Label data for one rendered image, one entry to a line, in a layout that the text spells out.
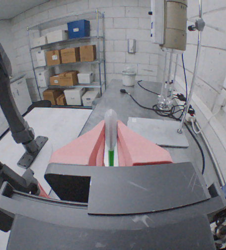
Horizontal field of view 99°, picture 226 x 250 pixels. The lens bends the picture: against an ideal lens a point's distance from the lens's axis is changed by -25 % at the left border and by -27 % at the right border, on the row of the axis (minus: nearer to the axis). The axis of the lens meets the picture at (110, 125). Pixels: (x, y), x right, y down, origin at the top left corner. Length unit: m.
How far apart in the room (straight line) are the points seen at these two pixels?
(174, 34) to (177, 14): 0.08
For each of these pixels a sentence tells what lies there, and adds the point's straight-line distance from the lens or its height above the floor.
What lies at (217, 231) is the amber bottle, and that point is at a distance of 0.42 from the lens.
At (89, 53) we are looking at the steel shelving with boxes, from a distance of 2.31.
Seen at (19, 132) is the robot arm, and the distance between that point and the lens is 0.52.
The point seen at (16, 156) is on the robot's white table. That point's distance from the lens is 0.67.
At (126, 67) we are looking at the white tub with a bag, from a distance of 1.18.
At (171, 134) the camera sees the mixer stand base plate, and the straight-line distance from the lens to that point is 0.65.
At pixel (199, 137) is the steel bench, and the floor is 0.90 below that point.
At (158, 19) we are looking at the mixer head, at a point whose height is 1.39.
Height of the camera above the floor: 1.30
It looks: 36 degrees down
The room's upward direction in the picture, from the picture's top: 2 degrees counter-clockwise
